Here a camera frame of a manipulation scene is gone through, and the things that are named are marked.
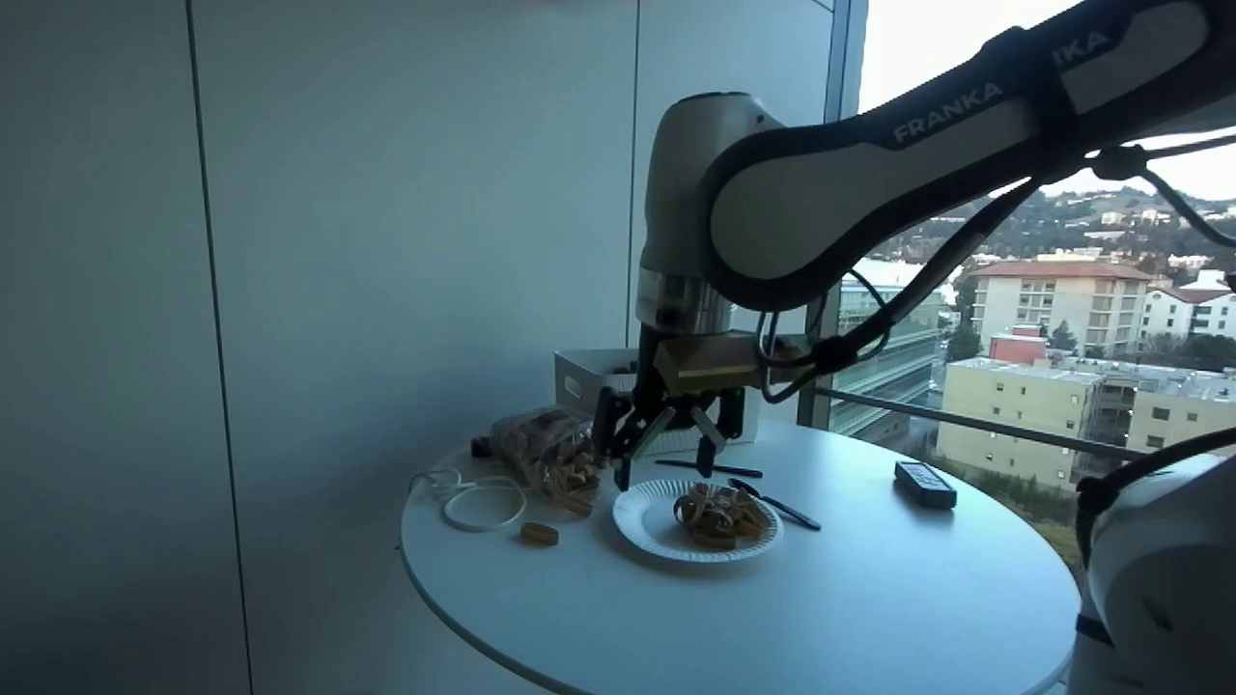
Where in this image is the white paper plate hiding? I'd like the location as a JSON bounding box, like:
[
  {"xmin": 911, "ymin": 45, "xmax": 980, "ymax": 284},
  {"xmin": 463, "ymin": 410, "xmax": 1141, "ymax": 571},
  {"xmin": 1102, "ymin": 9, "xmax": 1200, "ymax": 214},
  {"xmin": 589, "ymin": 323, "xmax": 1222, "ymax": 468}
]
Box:
[{"xmin": 611, "ymin": 474, "xmax": 788, "ymax": 566}]

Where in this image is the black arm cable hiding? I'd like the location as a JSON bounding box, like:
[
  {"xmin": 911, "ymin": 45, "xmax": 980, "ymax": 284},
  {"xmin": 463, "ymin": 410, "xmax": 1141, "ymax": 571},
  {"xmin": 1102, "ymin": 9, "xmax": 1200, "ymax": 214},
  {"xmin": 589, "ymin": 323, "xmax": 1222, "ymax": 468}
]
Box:
[{"xmin": 748, "ymin": 126, "xmax": 1236, "ymax": 405}]

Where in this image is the window railing bar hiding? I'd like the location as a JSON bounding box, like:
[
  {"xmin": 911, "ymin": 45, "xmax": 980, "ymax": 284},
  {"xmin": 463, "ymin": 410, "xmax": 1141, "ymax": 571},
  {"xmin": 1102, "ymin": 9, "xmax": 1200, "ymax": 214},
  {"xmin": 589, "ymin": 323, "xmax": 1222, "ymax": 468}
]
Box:
[{"xmin": 822, "ymin": 382, "xmax": 1113, "ymax": 464}]

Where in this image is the yellow low building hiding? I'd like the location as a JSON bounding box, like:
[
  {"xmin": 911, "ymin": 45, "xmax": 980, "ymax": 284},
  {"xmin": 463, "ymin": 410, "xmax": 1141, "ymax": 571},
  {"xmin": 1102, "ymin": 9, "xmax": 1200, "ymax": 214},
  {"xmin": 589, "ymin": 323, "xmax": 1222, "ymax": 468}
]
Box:
[{"xmin": 936, "ymin": 355, "xmax": 1236, "ymax": 494}]

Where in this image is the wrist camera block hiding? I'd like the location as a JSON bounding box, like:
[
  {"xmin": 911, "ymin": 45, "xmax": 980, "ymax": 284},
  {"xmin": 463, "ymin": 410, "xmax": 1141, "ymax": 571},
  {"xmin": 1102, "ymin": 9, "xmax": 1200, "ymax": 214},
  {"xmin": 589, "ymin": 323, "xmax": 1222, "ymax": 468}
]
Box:
[{"xmin": 661, "ymin": 337, "xmax": 782, "ymax": 402}]

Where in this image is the thick black base cable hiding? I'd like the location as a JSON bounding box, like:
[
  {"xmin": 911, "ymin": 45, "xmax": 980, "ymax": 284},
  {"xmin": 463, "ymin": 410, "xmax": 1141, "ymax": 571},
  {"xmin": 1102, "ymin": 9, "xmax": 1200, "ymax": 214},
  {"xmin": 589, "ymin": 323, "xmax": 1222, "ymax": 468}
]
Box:
[{"xmin": 1073, "ymin": 423, "xmax": 1236, "ymax": 526}]

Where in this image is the window frame post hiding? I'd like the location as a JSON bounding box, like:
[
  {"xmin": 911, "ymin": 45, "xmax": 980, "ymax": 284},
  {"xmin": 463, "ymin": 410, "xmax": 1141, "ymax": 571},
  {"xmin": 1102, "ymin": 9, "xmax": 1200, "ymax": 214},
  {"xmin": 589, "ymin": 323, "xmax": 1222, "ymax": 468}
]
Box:
[{"xmin": 796, "ymin": 0, "xmax": 871, "ymax": 433}]

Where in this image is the tan rubber band cluster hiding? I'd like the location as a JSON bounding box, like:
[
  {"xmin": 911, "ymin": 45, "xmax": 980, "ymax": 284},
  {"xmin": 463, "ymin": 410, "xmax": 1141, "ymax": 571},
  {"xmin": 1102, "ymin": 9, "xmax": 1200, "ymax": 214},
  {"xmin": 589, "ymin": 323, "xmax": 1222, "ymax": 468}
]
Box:
[{"xmin": 670, "ymin": 477, "xmax": 772, "ymax": 554}]

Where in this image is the clear glass bowl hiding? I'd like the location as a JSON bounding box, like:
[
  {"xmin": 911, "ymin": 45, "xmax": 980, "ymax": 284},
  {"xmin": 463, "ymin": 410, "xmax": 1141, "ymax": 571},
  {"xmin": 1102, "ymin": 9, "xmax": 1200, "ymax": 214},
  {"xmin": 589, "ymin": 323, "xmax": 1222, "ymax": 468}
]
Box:
[{"xmin": 438, "ymin": 474, "xmax": 533, "ymax": 535}]

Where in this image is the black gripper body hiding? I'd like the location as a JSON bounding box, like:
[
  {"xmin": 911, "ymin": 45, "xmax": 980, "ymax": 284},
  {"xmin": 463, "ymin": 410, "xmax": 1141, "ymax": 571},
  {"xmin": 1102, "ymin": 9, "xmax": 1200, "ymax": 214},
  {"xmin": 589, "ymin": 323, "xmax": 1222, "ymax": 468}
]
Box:
[{"xmin": 627, "ymin": 323, "xmax": 754, "ymax": 441}]

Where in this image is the clear plastic bag of bands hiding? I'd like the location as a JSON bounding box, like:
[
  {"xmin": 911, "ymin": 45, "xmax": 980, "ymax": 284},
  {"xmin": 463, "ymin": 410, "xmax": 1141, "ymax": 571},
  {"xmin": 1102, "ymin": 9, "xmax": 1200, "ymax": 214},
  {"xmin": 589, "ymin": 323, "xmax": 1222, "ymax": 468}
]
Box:
[{"xmin": 484, "ymin": 405, "xmax": 611, "ymax": 516}]

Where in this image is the black rectangular box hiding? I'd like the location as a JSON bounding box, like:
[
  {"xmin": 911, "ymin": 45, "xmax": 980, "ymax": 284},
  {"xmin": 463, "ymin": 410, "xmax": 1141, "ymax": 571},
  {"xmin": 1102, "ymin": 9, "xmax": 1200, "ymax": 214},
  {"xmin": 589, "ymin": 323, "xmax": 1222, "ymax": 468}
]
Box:
[{"xmin": 894, "ymin": 456, "xmax": 962, "ymax": 512}]

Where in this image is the beige multistorey building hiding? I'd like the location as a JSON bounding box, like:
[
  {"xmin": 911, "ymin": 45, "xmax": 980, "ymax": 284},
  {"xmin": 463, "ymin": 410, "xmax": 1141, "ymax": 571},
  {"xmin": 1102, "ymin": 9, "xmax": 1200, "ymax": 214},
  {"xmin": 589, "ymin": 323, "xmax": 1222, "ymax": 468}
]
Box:
[{"xmin": 969, "ymin": 256, "xmax": 1158, "ymax": 357}]

